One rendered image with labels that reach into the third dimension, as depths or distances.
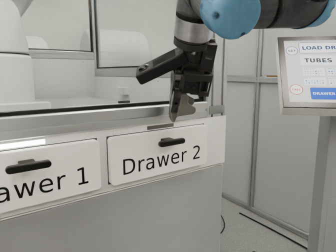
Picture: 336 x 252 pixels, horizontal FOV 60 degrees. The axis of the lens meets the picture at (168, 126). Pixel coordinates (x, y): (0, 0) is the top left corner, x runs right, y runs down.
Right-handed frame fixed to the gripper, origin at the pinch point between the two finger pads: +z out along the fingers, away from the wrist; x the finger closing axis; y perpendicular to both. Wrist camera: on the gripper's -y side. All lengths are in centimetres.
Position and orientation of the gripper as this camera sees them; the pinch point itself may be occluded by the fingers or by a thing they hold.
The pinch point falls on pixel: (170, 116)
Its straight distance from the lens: 70.5
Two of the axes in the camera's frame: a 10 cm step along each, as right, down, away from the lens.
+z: -1.0, 7.7, 6.3
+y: 9.9, 0.5, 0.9
